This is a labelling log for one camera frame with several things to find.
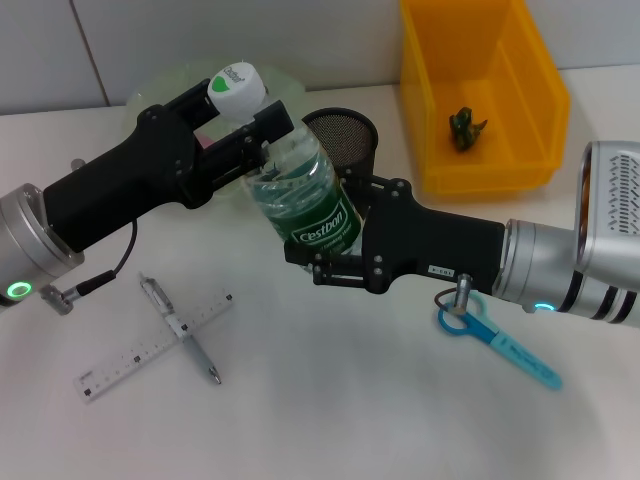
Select grey ballpoint pen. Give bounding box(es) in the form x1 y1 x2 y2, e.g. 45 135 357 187
138 272 223 386

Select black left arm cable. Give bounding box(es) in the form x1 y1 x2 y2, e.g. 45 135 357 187
42 219 139 315

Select transparent plastic ruler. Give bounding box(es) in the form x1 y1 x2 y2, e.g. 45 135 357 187
73 288 235 405

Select yellow plastic bin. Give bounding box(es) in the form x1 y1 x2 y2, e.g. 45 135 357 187
398 0 572 195

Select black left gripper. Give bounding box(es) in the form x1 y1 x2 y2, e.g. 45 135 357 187
43 78 294 254

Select pink peach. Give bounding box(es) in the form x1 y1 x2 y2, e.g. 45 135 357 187
194 124 226 149

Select blue scissors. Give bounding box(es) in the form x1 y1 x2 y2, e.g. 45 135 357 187
437 292 565 391

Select green plastic wrapper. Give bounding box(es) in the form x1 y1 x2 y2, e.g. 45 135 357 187
448 105 490 151

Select green glass fruit plate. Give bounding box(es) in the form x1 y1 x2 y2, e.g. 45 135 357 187
124 58 309 204

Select black mesh pen holder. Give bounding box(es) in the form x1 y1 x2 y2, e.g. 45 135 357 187
301 107 380 201

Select clear green-label water bottle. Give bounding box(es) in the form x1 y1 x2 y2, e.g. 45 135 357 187
207 60 364 261

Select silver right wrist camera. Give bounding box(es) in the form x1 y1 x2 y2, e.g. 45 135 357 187
572 140 640 291

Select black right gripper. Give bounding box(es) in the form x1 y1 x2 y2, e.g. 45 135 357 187
284 172 506 295

